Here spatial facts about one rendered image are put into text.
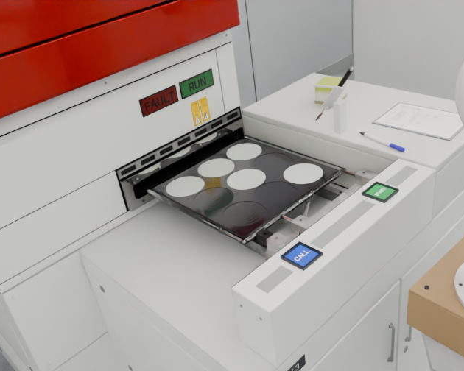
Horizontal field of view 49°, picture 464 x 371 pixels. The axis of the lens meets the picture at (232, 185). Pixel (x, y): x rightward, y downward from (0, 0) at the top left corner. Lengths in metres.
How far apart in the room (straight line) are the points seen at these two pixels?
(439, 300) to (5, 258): 0.92
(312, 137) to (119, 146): 0.51
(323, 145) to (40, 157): 0.71
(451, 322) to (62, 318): 0.94
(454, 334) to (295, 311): 0.27
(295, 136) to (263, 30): 2.38
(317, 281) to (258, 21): 2.93
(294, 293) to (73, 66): 0.66
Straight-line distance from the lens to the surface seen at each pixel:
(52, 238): 1.32
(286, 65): 4.02
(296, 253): 0.97
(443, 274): 1.02
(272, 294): 0.90
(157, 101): 1.36
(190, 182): 1.36
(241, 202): 1.24
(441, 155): 1.27
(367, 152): 1.32
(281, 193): 1.26
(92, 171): 1.30
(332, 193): 1.34
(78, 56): 1.17
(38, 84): 1.14
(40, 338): 1.44
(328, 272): 0.97
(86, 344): 1.54
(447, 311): 0.97
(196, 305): 1.11
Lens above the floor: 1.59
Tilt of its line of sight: 32 degrees down
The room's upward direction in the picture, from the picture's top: 9 degrees counter-clockwise
